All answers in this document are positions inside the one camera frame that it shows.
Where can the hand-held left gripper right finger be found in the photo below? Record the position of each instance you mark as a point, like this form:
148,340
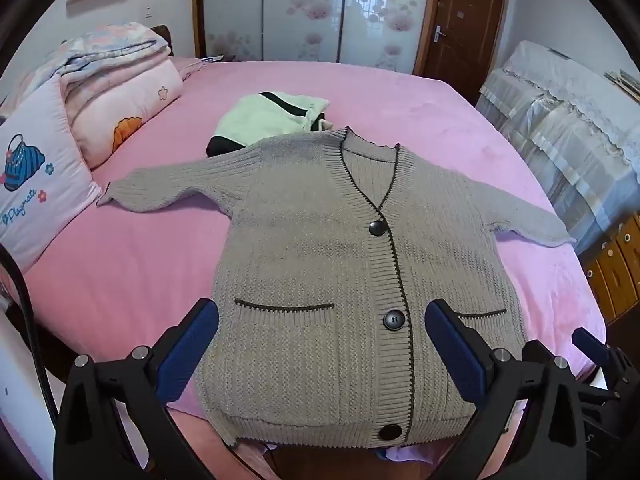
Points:
456,357

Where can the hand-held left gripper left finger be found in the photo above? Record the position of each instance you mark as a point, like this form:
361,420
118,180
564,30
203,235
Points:
192,345

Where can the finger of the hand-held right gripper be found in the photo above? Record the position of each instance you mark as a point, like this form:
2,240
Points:
591,346

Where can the grey knit cardigan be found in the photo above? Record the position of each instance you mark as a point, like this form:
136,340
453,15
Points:
320,270

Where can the wooden drawer cabinet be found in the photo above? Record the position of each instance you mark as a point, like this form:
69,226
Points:
617,265

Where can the lilac cloth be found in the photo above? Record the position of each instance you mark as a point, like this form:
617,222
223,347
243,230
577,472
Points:
400,455

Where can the white pillow with bag print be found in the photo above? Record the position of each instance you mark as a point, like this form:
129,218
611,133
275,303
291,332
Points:
35,175

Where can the bed with pink sheet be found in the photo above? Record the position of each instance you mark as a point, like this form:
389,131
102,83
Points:
440,125

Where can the stack of books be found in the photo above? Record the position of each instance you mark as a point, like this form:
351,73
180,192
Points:
625,80

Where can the dark wooden headboard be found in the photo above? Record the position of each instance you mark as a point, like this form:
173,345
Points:
162,35

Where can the brown wooden door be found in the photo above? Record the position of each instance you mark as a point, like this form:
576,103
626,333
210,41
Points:
467,25

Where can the wardrobe with floral sliding doors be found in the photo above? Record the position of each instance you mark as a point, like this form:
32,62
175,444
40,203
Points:
310,5

